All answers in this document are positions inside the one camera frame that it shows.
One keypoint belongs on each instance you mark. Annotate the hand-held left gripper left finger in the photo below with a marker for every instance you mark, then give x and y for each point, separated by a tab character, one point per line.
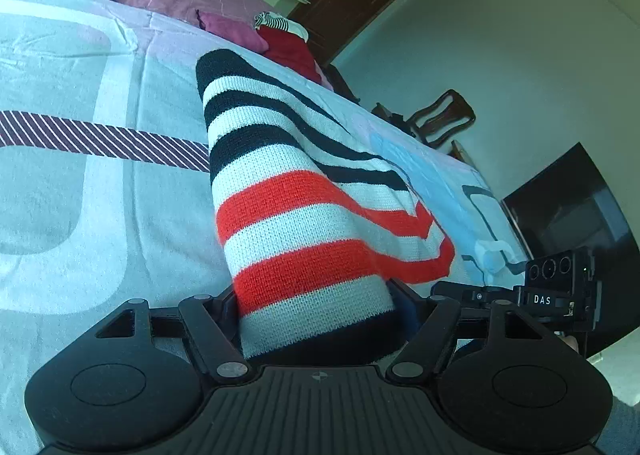
210	330

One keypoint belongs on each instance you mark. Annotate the striped knit sweater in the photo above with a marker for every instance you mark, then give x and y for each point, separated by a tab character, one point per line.
300	245

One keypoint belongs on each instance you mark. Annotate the pink cloth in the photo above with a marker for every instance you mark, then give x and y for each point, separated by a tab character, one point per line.
227	30

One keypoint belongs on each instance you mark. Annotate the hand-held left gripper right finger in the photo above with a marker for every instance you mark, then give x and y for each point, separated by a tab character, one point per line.
408	315

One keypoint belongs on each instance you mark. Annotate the red cloth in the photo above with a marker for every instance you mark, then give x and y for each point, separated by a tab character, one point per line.
290	52

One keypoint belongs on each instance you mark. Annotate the wooden chair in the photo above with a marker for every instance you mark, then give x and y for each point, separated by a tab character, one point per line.
445	115

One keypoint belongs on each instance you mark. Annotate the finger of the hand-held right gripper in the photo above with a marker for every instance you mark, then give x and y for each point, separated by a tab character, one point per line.
475	294

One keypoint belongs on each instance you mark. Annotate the black television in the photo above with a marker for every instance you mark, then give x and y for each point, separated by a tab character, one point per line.
575	205

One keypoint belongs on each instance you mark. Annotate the small striped cloth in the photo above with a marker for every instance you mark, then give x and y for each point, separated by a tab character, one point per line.
275	22

